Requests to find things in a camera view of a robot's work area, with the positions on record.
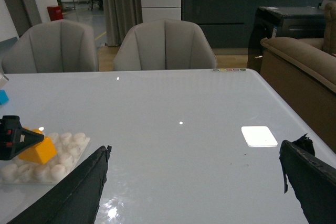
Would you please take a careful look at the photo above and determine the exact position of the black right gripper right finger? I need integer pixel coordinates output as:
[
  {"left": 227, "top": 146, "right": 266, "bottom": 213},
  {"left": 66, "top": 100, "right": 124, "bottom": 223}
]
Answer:
[{"left": 279, "top": 134, "right": 335, "bottom": 223}]

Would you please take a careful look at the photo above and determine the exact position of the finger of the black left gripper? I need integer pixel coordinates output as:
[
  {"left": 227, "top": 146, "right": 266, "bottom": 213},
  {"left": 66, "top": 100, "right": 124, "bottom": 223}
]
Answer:
[{"left": 0, "top": 115, "right": 44, "bottom": 161}]

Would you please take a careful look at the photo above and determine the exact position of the blue three-stud toy block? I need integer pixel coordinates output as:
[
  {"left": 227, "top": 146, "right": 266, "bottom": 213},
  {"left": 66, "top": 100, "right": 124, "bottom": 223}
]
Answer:
[{"left": 0, "top": 90, "right": 9, "bottom": 105}]

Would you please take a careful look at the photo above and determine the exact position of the left beige armchair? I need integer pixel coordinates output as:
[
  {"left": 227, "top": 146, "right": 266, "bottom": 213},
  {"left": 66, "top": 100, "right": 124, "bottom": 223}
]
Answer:
[{"left": 2, "top": 19, "right": 99, "bottom": 74}]

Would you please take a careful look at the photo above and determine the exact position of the coloured sticker strip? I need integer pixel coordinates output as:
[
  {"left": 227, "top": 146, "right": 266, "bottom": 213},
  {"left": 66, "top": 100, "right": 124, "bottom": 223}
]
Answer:
[{"left": 212, "top": 68, "right": 247, "bottom": 72}]

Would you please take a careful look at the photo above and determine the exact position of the brown sofa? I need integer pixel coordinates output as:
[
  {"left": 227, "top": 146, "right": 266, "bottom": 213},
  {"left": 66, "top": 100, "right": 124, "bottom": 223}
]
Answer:
[{"left": 260, "top": 2, "right": 335, "bottom": 151}]

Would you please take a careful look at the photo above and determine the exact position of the grey curtain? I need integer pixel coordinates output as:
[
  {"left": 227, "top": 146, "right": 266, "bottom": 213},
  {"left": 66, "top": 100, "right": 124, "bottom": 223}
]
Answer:
[{"left": 103, "top": 0, "right": 143, "bottom": 47}]

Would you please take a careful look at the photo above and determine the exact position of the yellow two-stud toy block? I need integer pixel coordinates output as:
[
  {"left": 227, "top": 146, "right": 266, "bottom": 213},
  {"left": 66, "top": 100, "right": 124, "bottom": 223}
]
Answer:
[{"left": 18, "top": 136, "right": 57, "bottom": 165}]

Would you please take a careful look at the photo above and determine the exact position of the white studded base plate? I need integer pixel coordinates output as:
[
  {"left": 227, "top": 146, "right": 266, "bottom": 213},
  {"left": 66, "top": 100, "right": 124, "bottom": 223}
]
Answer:
[{"left": 1, "top": 132, "right": 90, "bottom": 185}]

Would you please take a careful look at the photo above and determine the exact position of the beige armchair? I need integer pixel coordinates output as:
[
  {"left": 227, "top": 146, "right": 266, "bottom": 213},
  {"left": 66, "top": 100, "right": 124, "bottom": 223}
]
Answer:
[
  {"left": 113, "top": 19, "right": 217, "bottom": 71},
  {"left": 2, "top": 19, "right": 99, "bottom": 74}
]

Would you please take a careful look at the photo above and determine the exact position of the right beige armchair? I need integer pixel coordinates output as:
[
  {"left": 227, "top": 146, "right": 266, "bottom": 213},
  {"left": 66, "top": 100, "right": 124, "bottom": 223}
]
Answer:
[{"left": 113, "top": 19, "right": 217, "bottom": 71}]

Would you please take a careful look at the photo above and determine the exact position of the red fire extinguisher box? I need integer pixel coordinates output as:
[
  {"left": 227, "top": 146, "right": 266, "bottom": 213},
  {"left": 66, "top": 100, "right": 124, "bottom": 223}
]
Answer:
[{"left": 47, "top": 5, "right": 64, "bottom": 21}]

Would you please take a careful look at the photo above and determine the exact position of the dark grey box appliance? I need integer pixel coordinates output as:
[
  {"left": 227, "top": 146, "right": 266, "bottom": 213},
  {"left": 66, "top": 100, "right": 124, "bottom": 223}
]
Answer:
[{"left": 247, "top": 6, "right": 326, "bottom": 72}]

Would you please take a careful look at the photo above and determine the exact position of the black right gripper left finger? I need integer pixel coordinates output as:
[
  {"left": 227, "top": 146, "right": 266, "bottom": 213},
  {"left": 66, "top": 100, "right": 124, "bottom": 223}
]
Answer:
[{"left": 9, "top": 146, "right": 112, "bottom": 223}]

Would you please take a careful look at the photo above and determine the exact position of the dark kitchen counter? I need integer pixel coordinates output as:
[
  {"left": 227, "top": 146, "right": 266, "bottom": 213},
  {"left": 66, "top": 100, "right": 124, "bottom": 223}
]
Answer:
[{"left": 182, "top": 0, "right": 320, "bottom": 49}]

